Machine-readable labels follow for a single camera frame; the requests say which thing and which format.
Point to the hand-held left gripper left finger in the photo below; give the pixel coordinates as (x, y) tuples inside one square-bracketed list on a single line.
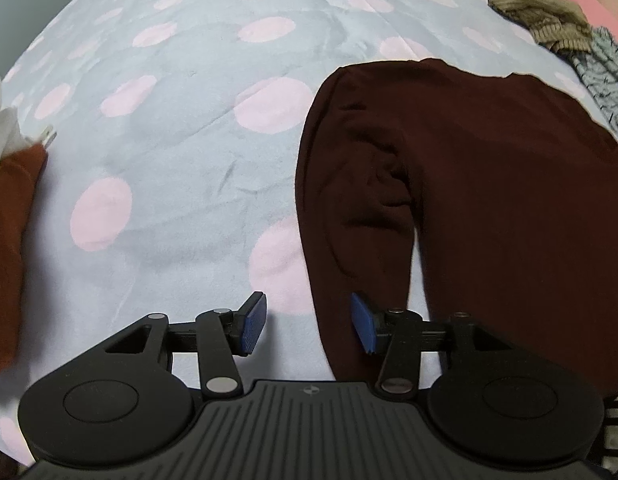
[(254, 322)]

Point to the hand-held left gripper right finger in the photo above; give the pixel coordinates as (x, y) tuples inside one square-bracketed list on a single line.
[(364, 322)]

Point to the maroon shirt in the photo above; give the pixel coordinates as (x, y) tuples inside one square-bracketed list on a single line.
[(489, 185)]

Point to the rust orange folded cloth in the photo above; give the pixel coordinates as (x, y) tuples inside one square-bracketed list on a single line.
[(9, 240)]

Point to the small white plug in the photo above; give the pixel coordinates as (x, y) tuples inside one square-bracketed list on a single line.
[(49, 137)]

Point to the grey patterned garment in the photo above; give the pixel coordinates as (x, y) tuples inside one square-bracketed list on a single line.
[(601, 75)]

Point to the olive striped shirt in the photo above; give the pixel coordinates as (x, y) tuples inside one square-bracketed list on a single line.
[(544, 15)]

